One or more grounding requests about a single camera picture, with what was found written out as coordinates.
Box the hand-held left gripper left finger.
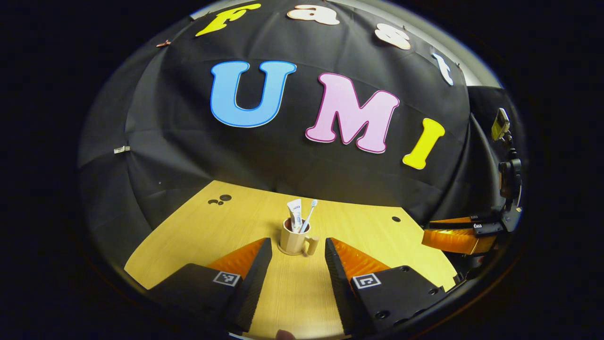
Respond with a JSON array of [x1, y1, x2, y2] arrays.
[[146, 237, 273, 336]]

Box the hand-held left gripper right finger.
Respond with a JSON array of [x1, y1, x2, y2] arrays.
[[325, 237, 446, 337]]

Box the beige cup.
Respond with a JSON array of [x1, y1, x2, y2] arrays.
[[277, 217, 319, 257]]

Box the white toothbrush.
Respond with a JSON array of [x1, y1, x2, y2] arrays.
[[300, 199, 319, 233]]

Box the white toothpaste tube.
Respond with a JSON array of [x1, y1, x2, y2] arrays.
[[287, 198, 303, 232]]

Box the wooden desktop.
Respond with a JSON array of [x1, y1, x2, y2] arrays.
[[124, 179, 458, 340]]

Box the black backdrop cloth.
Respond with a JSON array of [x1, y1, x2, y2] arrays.
[[78, 0, 524, 255]]

